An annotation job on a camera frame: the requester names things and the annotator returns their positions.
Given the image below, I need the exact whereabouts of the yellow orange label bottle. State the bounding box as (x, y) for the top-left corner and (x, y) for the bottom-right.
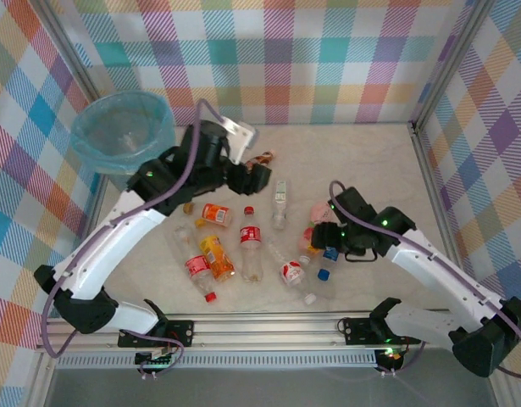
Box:
(194, 217), (237, 283)

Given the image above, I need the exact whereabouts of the clear bottle green label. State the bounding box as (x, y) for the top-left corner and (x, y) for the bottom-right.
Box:
(271, 179), (289, 231)

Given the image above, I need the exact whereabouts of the blue plastic bin liner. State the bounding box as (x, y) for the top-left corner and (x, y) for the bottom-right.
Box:
(70, 89), (175, 176)

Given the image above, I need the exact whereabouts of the pink label plastic bottle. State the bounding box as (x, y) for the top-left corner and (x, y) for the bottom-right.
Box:
(308, 202), (334, 226)

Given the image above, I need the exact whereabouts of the controller board green light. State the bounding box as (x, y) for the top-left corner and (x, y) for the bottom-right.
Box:
(135, 347), (179, 371)
(374, 346), (404, 371)

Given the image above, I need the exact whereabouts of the multicolour checked cloth backdrop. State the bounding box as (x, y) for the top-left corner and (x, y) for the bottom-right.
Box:
(420, 0), (521, 382)
(0, 0), (96, 407)
(52, 0), (477, 127)

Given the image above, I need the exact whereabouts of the brown label plastic bottle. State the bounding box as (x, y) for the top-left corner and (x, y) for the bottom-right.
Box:
(242, 151), (275, 170)

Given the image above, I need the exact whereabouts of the red white label bottle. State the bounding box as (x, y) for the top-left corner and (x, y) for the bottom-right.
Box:
(264, 237), (319, 307)

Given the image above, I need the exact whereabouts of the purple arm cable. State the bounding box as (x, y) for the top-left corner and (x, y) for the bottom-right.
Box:
(329, 180), (521, 378)
(42, 98), (223, 360)

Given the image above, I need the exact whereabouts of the red pink label bottle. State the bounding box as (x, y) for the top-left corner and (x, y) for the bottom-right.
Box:
(296, 226), (319, 267)

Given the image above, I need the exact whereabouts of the clear bottle red label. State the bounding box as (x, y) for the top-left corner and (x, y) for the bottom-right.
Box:
(171, 220), (220, 304)

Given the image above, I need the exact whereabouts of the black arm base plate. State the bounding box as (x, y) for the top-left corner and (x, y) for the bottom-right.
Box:
(117, 320), (196, 348)
(342, 317), (396, 345)

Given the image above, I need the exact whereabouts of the slotted grey cable duct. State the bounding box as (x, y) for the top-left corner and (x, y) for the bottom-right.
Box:
(56, 354), (380, 369)

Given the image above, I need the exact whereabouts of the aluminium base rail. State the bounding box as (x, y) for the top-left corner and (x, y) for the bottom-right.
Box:
(43, 312), (460, 352)

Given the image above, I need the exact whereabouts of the short orange label bottle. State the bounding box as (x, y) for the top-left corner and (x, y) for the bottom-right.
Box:
(200, 203), (235, 229)

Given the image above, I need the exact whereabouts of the red cap cola bottle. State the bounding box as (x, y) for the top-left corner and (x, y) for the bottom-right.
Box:
(239, 205), (266, 284)

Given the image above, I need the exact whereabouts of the blue cap blue label bottle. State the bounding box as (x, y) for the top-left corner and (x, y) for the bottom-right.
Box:
(317, 246), (341, 283)

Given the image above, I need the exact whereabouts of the clear plastic bin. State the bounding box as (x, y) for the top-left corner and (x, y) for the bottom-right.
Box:
(70, 89), (179, 190)

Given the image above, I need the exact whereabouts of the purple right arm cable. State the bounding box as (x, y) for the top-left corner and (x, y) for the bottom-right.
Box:
(329, 180), (521, 378)

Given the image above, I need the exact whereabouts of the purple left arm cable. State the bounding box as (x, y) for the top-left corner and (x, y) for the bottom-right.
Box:
(42, 98), (223, 360)

